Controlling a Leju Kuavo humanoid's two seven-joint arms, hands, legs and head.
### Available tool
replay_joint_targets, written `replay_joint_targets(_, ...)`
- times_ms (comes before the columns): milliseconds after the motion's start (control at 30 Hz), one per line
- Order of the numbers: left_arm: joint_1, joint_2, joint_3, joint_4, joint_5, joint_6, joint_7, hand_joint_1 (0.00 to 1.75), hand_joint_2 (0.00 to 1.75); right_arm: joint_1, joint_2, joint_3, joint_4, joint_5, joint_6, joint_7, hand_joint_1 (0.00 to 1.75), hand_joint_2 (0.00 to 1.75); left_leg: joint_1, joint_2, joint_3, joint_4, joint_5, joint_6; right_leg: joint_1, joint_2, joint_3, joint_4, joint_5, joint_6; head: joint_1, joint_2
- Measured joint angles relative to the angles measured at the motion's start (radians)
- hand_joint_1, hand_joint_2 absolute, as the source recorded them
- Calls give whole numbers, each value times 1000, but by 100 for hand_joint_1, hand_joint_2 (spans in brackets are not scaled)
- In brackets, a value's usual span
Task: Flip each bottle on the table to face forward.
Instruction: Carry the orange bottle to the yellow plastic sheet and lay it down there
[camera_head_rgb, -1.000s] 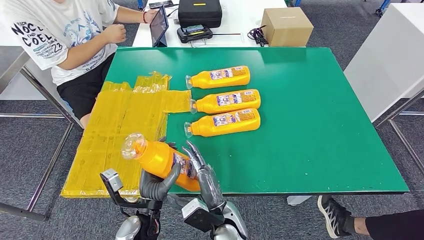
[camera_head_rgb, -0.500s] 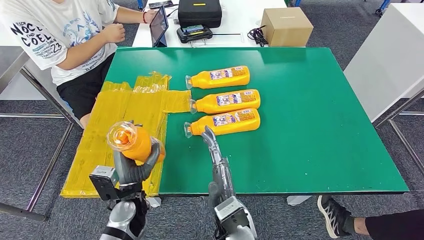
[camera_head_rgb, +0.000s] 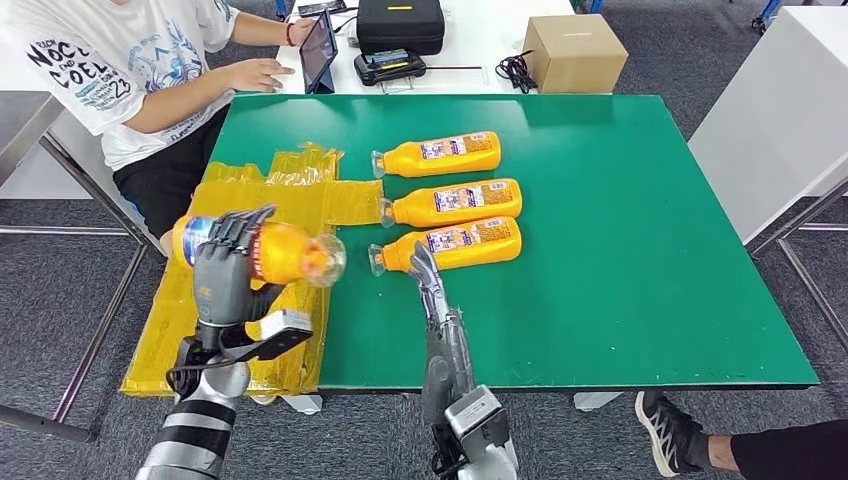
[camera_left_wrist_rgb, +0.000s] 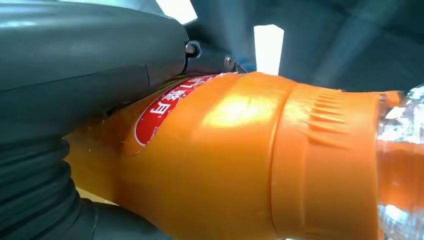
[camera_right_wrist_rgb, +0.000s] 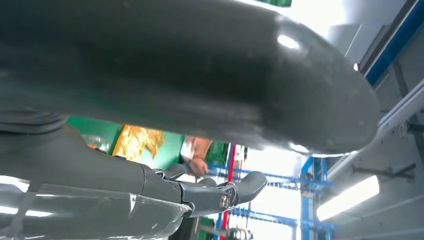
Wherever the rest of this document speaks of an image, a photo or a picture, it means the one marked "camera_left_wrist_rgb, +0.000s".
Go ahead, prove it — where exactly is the orange detergent bottle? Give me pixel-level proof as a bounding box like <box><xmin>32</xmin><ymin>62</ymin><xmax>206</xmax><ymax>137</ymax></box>
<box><xmin>64</xmin><ymin>71</ymin><xmax>424</xmax><ymax>240</ymax></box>

